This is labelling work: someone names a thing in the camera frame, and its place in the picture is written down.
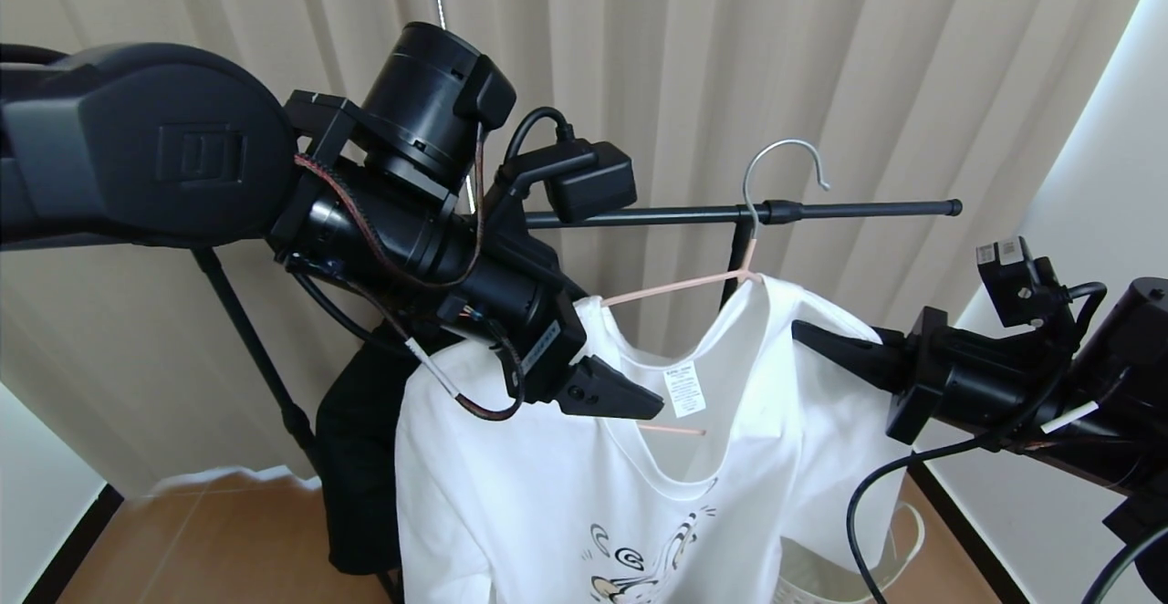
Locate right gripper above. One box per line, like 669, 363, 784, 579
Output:
885, 306, 1168, 497

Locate black cable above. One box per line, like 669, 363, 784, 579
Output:
290, 266, 407, 356
844, 435, 1005, 604
1081, 522, 1168, 604
500, 107, 578, 169

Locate pink clothes hanger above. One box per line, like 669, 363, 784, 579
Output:
600, 139, 831, 438

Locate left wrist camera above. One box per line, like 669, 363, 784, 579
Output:
493, 139, 640, 231

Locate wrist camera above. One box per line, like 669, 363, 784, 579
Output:
975, 236, 1110, 333
493, 139, 640, 231

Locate black clothes rack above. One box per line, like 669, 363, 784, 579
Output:
187, 198, 964, 604

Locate beige curtain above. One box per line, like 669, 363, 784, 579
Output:
0, 0, 1160, 495

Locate black shorts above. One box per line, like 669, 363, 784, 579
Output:
315, 319, 434, 578

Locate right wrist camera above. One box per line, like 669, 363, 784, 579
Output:
975, 236, 1110, 333

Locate white garment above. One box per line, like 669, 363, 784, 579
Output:
395, 274, 913, 604

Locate white laundry basket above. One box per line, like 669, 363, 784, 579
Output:
780, 502, 925, 604

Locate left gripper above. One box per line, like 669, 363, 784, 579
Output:
290, 164, 589, 404

